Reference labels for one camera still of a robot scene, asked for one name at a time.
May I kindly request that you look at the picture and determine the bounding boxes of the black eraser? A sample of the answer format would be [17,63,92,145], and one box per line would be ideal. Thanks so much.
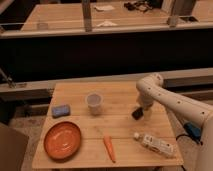
[132,107,144,120]

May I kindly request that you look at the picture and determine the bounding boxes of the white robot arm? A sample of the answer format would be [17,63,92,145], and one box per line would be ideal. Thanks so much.
[136,73,213,171]

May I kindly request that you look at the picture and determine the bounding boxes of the translucent plastic cup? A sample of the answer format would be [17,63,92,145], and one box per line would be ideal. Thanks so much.
[85,93,103,115]

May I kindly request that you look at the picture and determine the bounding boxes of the orange carrot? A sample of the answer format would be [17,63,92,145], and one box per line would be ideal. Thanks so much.
[103,136,116,163]

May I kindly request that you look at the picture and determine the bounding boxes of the blue sponge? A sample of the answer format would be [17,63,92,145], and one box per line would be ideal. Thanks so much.
[51,105,70,118]

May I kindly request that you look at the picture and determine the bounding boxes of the crumpled white paper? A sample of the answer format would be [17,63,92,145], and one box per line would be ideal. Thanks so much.
[97,20,117,27]

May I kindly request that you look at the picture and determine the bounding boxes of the orange bowl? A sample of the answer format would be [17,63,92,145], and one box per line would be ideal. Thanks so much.
[43,121,81,160]

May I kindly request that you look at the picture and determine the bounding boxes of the black objects on far table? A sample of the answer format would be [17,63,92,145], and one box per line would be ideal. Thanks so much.
[124,0,153,13]

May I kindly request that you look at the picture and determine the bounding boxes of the white paper on far table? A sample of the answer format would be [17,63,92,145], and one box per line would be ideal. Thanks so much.
[94,5,115,11]

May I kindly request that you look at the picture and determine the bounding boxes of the metal clamp at left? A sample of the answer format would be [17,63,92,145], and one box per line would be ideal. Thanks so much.
[0,67,27,88]

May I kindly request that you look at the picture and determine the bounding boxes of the blue box with cables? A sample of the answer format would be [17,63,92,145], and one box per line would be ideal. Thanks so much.
[176,122,201,144]

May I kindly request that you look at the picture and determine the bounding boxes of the right metal post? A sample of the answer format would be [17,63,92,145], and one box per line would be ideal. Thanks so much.
[167,0,196,27]

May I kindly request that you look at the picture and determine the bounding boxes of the metal post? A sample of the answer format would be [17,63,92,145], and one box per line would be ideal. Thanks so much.
[82,0,92,32]
[167,0,196,27]

